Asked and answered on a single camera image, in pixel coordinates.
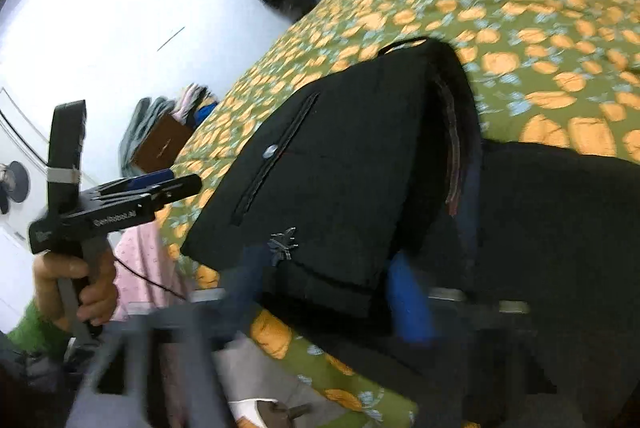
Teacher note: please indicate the person's left hand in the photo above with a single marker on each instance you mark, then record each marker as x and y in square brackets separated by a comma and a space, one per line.
[92, 293]

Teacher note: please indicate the round dark wall fixture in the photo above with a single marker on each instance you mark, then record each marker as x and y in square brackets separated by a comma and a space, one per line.
[12, 180]

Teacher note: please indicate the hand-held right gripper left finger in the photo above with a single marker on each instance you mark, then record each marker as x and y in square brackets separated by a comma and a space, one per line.
[165, 358]

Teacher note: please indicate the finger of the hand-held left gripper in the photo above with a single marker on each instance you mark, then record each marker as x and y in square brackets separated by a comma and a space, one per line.
[177, 190]
[145, 181]

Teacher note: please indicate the black pants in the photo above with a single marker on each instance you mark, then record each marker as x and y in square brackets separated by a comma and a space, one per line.
[350, 188]

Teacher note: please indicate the grey white floor object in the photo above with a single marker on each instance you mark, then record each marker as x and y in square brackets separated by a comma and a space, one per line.
[260, 403]

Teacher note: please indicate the pink dotted cloth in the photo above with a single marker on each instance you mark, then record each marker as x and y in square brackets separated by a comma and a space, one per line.
[142, 268]

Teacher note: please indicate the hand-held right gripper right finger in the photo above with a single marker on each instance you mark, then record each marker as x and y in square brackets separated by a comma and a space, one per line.
[410, 303]

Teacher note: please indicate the floral green orange bedspread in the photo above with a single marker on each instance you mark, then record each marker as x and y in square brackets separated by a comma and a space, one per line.
[525, 32]

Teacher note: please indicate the blue folded cloth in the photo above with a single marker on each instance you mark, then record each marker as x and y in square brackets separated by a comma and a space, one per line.
[206, 111]

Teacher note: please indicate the grey folded cloth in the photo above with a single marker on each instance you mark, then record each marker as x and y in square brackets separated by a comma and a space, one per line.
[137, 127]

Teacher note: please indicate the pink folded clothes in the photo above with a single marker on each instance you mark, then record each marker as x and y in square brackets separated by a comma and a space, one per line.
[192, 100]

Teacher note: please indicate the person's left forearm green sleeve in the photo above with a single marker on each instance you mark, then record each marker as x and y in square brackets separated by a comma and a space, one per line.
[35, 330]

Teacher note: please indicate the brown wooden cabinet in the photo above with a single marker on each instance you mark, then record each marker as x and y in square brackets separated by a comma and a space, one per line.
[160, 147]

